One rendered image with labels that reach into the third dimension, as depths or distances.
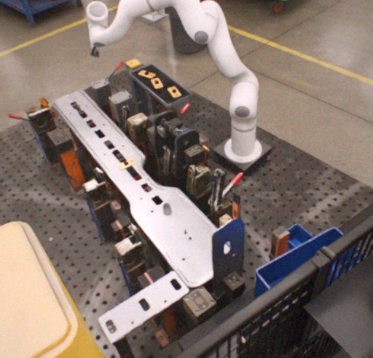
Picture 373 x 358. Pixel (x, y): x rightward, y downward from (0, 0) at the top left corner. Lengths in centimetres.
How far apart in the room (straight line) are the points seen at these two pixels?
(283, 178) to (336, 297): 127
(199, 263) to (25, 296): 119
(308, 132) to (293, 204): 160
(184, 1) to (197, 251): 91
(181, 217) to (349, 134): 228
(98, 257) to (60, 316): 165
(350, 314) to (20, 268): 72
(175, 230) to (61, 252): 65
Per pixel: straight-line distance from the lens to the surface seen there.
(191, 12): 160
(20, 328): 23
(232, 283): 128
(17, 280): 25
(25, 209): 219
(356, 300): 90
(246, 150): 204
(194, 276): 139
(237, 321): 71
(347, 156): 336
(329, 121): 366
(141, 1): 166
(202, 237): 147
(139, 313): 135
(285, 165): 217
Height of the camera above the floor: 219
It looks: 45 degrees down
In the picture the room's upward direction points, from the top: 6 degrees counter-clockwise
